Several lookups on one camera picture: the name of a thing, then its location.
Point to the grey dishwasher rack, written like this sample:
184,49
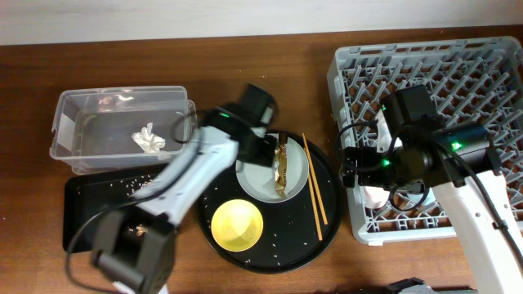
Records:
469,80

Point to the clear plastic bin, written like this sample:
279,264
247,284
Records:
93,127

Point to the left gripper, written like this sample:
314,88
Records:
262,149

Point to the black rectangular tray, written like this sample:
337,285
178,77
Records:
86,195

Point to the yellow bowl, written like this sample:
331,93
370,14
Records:
237,225

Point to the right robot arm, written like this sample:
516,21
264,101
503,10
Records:
460,166

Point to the white tissue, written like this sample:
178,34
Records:
147,140

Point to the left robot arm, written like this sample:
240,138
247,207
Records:
134,245

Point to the grey plate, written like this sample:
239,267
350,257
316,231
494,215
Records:
259,182

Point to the food scraps with rice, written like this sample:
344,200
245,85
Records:
135,222

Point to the pink cup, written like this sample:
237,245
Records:
376,197

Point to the round black tray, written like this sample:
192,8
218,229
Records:
289,238

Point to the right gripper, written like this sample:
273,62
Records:
368,157

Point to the gold snack wrapper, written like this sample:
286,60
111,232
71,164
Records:
280,165

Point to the wooden chopstick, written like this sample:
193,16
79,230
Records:
314,181
314,208

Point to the blue cup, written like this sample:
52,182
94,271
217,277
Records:
416,198

